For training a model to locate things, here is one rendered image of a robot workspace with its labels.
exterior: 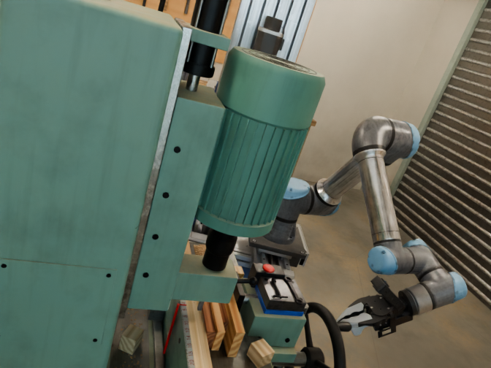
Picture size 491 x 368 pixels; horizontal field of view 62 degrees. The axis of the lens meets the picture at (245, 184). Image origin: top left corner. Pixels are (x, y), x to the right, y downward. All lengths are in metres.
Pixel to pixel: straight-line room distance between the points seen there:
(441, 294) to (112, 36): 1.01
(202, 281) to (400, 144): 0.78
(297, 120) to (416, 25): 4.35
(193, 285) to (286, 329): 0.28
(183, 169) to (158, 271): 0.21
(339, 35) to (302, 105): 3.86
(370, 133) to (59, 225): 0.90
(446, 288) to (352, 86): 3.68
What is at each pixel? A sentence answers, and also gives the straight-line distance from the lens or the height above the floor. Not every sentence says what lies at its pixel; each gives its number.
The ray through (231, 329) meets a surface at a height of 0.96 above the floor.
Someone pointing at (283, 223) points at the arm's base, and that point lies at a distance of 1.56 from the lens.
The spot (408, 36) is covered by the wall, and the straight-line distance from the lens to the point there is 4.96.
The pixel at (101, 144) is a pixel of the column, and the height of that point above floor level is 1.34.
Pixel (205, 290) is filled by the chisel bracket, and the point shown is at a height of 1.03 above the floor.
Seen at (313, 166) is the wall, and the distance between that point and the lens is 4.86.
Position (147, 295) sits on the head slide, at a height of 1.04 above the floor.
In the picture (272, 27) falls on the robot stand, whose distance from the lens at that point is 1.48.
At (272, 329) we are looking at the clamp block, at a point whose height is 0.92.
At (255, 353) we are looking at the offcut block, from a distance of 0.95.
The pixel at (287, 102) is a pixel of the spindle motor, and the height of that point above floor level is 1.46.
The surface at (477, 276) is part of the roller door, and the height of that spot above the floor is 0.15.
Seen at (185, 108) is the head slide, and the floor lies 1.40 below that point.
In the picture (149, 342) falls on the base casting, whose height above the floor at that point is 0.80.
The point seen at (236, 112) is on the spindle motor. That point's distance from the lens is 0.68.
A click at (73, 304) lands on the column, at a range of 0.78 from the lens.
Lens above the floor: 1.57
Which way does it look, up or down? 22 degrees down
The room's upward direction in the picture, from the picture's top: 18 degrees clockwise
